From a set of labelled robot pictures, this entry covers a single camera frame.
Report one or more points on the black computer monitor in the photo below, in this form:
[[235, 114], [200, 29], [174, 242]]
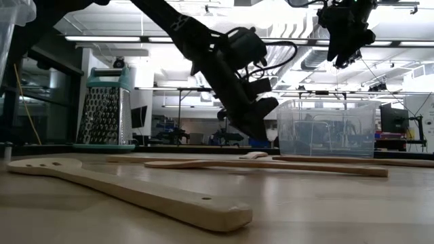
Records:
[[393, 118], [139, 117]]

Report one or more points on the black round ceiling camera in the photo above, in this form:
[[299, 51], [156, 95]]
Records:
[[118, 63]]

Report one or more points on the angled wooden spatula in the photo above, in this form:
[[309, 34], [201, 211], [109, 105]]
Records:
[[373, 161]]

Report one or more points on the background black table frame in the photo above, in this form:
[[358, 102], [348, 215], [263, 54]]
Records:
[[179, 112]]

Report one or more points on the wooden spork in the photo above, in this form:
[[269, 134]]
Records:
[[254, 155]]

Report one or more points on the wooden spoon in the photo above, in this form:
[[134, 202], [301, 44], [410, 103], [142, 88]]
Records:
[[305, 168]]

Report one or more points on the black ceiling camera rig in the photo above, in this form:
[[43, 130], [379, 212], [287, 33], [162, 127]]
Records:
[[356, 54]]

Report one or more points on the teal metal box grater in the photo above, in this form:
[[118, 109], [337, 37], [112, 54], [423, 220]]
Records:
[[105, 115]]

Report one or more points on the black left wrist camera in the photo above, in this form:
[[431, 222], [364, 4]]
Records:
[[261, 87]]

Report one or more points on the clear plastic storage bin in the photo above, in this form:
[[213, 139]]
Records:
[[13, 10], [369, 135]]

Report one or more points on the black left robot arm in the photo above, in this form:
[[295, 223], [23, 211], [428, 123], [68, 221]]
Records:
[[176, 23]]

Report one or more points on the slotted wooden spatula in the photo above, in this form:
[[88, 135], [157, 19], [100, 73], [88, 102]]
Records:
[[135, 193]]

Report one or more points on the overhead LED light bar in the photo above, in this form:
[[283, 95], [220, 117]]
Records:
[[101, 38]]

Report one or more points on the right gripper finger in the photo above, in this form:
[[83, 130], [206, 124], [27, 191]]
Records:
[[340, 49]]

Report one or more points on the blue plastic crate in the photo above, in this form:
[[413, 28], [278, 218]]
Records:
[[261, 143]]

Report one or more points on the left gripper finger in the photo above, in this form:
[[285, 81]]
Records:
[[268, 106], [251, 127]]

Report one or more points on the background black robot arm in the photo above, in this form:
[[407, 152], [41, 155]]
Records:
[[173, 135], [220, 138]]

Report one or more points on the black metal table frame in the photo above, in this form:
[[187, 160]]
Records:
[[203, 149]]

